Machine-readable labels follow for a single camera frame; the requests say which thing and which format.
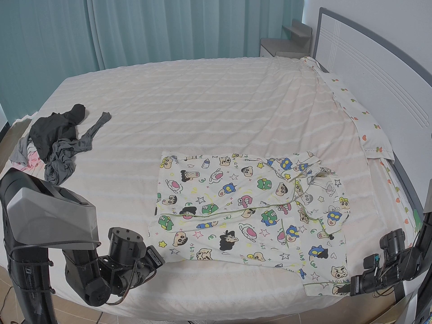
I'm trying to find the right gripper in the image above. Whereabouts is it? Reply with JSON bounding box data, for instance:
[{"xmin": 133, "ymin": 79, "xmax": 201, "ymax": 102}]
[{"xmin": 350, "ymin": 271, "xmax": 385, "ymax": 297}]

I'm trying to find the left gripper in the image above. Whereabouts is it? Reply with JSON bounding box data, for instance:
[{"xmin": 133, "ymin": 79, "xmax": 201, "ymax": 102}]
[{"xmin": 126, "ymin": 245, "xmax": 166, "ymax": 288}]

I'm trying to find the white printed pyjama top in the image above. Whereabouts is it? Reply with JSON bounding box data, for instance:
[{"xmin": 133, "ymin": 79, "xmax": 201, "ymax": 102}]
[{"xmin": 148, "ymin": 151, "xmax": 351, "ymax": 298}]

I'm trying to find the light wooden small table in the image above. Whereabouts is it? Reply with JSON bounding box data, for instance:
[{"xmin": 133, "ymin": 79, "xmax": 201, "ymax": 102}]
[{"xmin": 381, "ymin": 294, "xmax": 422, "ymax": 324}]

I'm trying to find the dark grey garment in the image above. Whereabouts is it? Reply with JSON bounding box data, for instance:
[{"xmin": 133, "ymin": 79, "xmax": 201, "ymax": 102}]
[{"xmin": 44, "ymin": 112, "xmax": 112, "ymax": 185}]

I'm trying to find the pink garment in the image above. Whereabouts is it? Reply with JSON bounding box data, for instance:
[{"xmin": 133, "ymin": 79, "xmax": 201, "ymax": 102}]
[{"xmin": 20, "ymin": 147, "xmax": 43, "ymax": 169}]

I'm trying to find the black garment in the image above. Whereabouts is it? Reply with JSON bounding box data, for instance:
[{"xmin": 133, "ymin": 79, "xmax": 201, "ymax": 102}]
[{"xmin": 30, "ymin": 103, "xmax": 88, "ymax": 163}]

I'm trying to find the bed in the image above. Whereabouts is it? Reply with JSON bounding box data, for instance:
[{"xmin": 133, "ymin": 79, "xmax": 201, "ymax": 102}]
[{"xmin": 0, "ymin": 7, "xmax": 432, "ymax": 318}]

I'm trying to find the white heart print pillow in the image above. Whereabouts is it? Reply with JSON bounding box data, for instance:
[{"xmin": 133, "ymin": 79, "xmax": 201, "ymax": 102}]
[{"xmin": 301, "ymin": 56, "xmax": 396, "ymax": 164}]

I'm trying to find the light grey garment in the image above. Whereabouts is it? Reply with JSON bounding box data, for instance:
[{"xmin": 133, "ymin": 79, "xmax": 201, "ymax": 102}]
[{"xmin": 8, "ymin": 135, "xmax": 38, "ymax": 166}]

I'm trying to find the blue-green curtain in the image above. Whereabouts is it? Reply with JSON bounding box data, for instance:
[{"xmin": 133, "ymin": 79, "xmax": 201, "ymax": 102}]
[
  {"xmin": 0, "ymin": 0, "xmax": 103, "ymax": 124},
  {"xmin": 86, "ymin": 0, "xmax": 306, "ymax": 72}
]

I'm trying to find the grey bedside table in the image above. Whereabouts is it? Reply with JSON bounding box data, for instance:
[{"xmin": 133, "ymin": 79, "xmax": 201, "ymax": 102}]
[{"xmin": 260, "ymin": 19, "xmax": 313, "ymax": 58}]

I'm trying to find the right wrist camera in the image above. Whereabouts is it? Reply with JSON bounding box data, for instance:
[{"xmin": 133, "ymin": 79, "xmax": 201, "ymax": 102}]
[{"xmin": 363, "ymin": 253, "xmax": 380, "ymax": 272}]

